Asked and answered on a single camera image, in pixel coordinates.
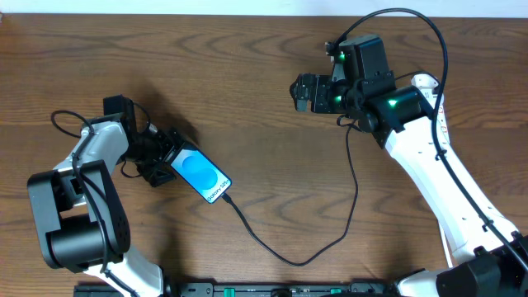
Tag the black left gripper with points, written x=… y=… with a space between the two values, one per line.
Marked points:
x=166 y=153

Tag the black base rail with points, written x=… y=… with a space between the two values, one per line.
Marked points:
x=355 y=289

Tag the blue Galaxy smartphone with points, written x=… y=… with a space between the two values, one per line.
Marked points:
x=200 y=173

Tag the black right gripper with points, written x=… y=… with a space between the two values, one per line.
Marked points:
x=313 y=92

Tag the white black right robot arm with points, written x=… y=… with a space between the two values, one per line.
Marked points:
x=362 y=87

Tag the white power strip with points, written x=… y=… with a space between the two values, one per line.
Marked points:
x=428 y=85

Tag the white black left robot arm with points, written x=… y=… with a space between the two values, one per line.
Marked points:
x=80 y=222

